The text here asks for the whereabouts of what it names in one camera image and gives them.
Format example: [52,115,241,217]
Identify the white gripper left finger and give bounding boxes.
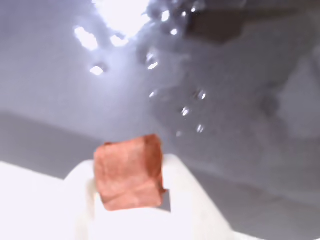
[0,159,98,240]

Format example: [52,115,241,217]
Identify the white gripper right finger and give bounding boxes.
[159,153,237,240]

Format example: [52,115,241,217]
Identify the red cube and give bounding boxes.
[93,133,168,212]

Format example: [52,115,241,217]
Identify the black table mat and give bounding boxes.
[0,0,320,240]

